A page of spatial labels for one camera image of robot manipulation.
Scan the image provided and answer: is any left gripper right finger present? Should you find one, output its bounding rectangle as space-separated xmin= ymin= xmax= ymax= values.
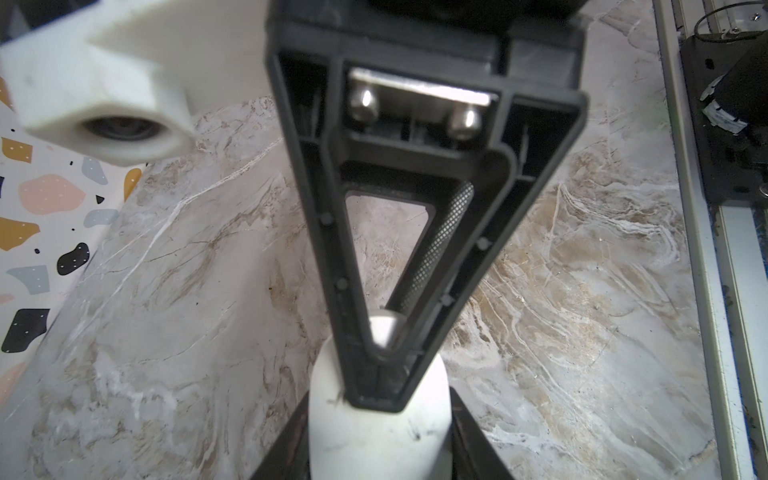
xmin=449 ymin=387 xmax=514 ymax=480

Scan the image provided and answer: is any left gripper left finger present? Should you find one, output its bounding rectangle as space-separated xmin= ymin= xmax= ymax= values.
xmin=250 ymin=393 xmax=311 ymax=480

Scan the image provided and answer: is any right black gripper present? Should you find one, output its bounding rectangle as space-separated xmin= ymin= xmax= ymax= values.
xmin=266 ymin=1 xmax=586 ymax=48

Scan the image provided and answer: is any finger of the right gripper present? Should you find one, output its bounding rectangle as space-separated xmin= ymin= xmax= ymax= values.
xmin=386 ymin=181 xmax=474 ymax=315
xmin=265 ymin=38 xmax=588 ymax=412

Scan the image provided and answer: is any white charging case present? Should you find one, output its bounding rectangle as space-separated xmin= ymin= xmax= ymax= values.
xmin=308 ymin=339 xmax=453 ymax=480

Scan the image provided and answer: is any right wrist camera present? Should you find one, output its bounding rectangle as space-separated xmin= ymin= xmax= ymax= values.
xmin=1 ymin=1 xmax=270 ymax=166

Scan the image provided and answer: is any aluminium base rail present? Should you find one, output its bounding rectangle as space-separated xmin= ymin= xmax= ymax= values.
xmin=654 ymin=1 xmax=767 ymax=479

